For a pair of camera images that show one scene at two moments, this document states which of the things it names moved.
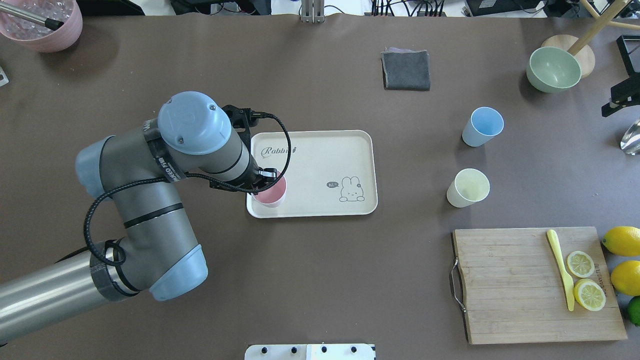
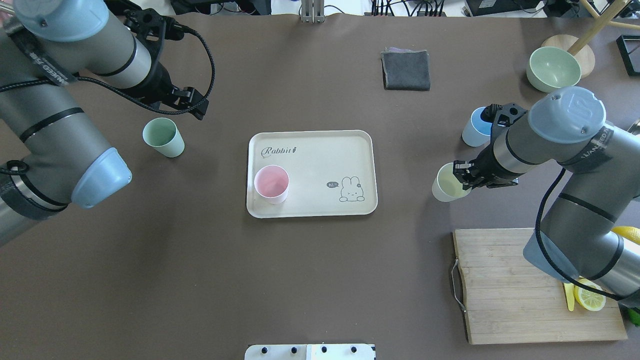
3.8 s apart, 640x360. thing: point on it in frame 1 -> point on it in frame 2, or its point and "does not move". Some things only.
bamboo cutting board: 510,285 does not move
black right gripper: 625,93 -> 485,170
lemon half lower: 590,294 does not move
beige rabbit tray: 328,173 does not move
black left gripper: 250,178 -> 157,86
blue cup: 484,123 does not move
